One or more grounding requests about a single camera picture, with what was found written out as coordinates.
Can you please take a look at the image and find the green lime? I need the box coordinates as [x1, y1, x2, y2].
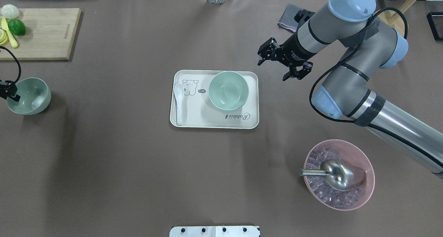
[7, 18, 27, 36]

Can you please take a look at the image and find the grey folded cloth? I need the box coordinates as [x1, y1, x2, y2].
[277, 4, 304, 33]

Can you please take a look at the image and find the black tray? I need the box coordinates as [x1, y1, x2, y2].
[426, 11, 443, 40]

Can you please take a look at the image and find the yellow plastic knife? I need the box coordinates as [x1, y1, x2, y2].
[1, 17, 18, 48]

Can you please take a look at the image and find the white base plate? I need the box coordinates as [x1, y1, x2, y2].
[169, 225, 261, 237]

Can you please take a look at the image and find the wooden mug tree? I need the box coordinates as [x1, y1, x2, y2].
[378, 0, 419, 38]

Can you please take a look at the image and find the metal scoop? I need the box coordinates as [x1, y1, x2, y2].
[299, 159, 366, 191]

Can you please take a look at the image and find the pink bowl with ice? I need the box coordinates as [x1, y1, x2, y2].
[303, 139, 375, 211]

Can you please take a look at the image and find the green bowl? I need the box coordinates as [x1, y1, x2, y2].
[7, 78, 51, 115]
[208, 71, 250, 111]

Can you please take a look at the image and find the wooden cutting board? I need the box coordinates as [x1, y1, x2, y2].
[4, 8, 81, 61]

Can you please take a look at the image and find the cream rabbit tray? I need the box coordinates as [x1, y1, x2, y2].
[170, 70, 260, 129]

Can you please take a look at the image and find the lemon slice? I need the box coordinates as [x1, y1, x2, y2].
[0, 28, 9, 46]

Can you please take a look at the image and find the white garlic bulb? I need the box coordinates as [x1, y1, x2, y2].
[0, 4, 20, 19]

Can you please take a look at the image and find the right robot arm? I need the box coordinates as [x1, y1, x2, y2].
[258, 0, 442, 178]

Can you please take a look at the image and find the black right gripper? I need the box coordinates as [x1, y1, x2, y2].
[257, 9, 316, 81]

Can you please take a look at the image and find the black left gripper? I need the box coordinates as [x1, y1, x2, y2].
[0, 80, 21, 102]

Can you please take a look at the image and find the white ceramic spoon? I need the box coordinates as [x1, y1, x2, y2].
[174, 83, 184, 125]

